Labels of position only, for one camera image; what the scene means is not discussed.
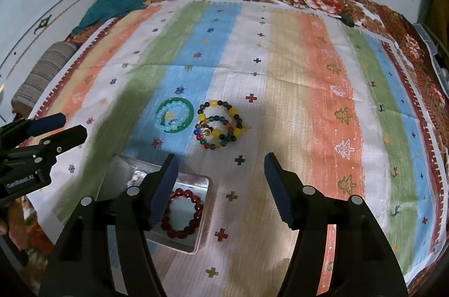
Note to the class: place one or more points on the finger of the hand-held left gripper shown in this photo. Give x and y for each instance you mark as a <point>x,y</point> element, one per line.
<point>66,137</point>
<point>45,123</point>

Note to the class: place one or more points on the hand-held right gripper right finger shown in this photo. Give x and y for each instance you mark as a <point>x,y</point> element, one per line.
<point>280,190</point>

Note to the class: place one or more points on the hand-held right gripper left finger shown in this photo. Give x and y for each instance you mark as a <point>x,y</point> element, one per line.
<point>165,190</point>

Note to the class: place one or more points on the multicoloured bead jewellery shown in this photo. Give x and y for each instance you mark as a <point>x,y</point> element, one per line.
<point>182,193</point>

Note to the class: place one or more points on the rectangular metal tin box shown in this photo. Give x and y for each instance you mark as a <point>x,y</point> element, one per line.
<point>122,167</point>

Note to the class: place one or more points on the green jade bangle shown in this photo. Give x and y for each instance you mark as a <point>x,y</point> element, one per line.
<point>175,99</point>

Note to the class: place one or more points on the small clear bead ornament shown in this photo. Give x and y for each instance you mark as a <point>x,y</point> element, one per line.
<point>136,177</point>

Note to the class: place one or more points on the striped bolster pillow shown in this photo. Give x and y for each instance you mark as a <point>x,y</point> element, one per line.
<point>42,72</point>

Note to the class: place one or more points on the colourful striped cloth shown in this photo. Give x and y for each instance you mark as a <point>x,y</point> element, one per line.
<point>280,72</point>

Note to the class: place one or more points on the small black device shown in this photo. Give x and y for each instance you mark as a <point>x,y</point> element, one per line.
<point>348,20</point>

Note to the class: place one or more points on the clear plastic storage box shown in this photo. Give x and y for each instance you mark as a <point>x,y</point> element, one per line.
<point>429,41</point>

